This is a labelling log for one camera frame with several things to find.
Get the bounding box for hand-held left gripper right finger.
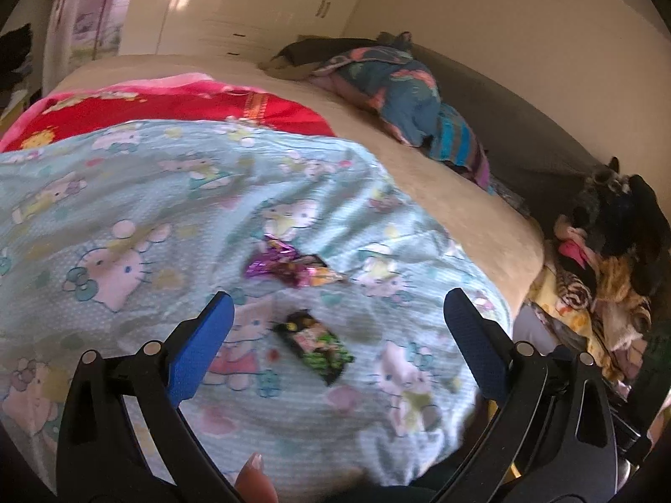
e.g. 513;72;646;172
435;288;620;503

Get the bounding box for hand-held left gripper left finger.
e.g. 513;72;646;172
55;290;243;503

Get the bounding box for black green wrapper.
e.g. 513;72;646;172
273;310;356;387

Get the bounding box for person's left hand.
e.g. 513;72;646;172
233;453;279;503

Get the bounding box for purple shiny wrapper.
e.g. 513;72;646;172
244;236;301;287

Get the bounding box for beige white cloth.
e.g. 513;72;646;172
602;298;654;353

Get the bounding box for zebra striped cloth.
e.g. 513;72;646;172
554;271;597;311

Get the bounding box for brown orange wrapper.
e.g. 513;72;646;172
290;254;348;289

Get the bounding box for pink cloth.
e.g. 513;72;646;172
556;225;591;269

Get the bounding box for beige bed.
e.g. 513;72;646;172
42;55;546;310

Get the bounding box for dark patterned cloth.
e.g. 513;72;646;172
487;178;531;217

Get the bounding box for mustard knit garment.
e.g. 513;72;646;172
591;257;652;306

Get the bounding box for light blue cartoon blanket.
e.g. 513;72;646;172
0;120;515;488

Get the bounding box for striped knit cloth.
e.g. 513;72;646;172
424;105;492;190

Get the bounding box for heap of clothes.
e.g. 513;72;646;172
570;157;671;295

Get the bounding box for red pink blanket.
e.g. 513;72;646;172
0;74;336;153

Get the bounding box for blue floral garment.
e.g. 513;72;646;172
315;47;446;148

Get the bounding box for dark olive garment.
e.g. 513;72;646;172
259;36;378;80

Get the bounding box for cream wardrobe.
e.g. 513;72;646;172
118;0;378;61

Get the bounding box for dark hanging clothes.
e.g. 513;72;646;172
0;23;35;96

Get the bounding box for lilac printed curtain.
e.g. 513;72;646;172
42;0;143;95

